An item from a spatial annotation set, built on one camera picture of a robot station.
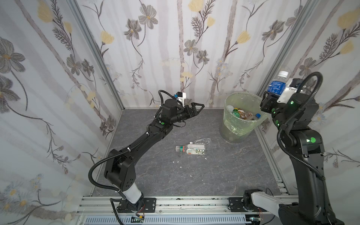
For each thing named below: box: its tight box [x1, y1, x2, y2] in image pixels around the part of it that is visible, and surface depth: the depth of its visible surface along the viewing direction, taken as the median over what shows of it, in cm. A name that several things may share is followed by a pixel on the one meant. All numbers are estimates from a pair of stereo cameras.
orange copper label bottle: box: [237, 109, 248, 120], surface depth 97 cm
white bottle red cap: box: [226, 105, 234, 113], surface depth 97 cm
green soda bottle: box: [232, 107, 240, 119], surface depth 93 cm
